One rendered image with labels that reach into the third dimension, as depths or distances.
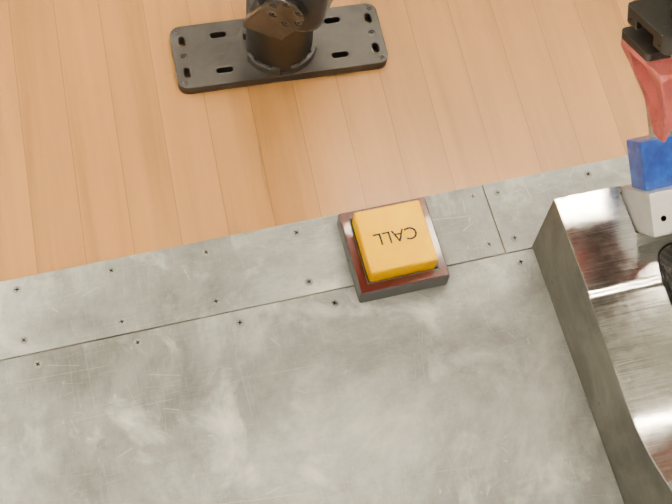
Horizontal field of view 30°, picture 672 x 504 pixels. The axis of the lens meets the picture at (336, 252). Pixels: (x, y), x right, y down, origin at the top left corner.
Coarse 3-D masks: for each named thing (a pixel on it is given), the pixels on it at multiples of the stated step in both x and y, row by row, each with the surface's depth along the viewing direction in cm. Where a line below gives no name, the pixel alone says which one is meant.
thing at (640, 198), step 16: (640, 144) 100; (656, 144) 100; (640, 160) 100; (656, 160) 100; (640, 176) 101; (656, 176) 101; (624, 192) 104; (640, 192) 101; (656, 192) 99; (640, 208) 101; (656, 208) 100; (640, 224) 102; (656, 224) 100
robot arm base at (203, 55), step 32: (192, 32) 119; (224, 32) 119; (256, 32) 113; (320, 32) 120; (352, 32) 120; (192, 64) 117; (224, 64) 117; (256, 64) 117; (288, 64) 116; (320, 64) 118; (352, 64) 118; (384, 64) 119
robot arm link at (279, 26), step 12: (276, 0) 106; (288, 0) 105; (252, 12) 109; (264, 12) 108; (276, 12) 107; (288, 12) 107; (300, 12) 106; (252, 24) 110; (264, 24) 109; (276, 24) 109; (288, 24) 108; (300, 24) 108; (276, 36) 110
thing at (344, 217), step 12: (348, 216) 110; (348, 228) 109; (432, 228) 110; (348, 240) 109; (432, 240) 109; (360, 264) 108; (444, 264) 108; (360, 276) 107; (408, 276) 108; (420, 276) 108; (432, 276) 108; (360, 288) 107; (372, 288) 107; (384, 288) 107
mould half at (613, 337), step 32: (608, 192) 104; (544, 224) 107; (576, 224) 103; (608, 224) 103; (544, 256) 109; (576, 256) 102; (608, 256) 102; (640, 256) 102; (576, 288) 103; (608, 288) 101; (640, 288) 101; (576, 320) 104; (608, 320) 100; (640, 320) 100; (576, 352) 106; (608, 352) 99; (640, 352) 99; (608, 384) 100; (640, 384) 98; (608, 416) 102; (640, 416) 97; (608, 448) 103; (640, 448) 96; (640, 480) 98
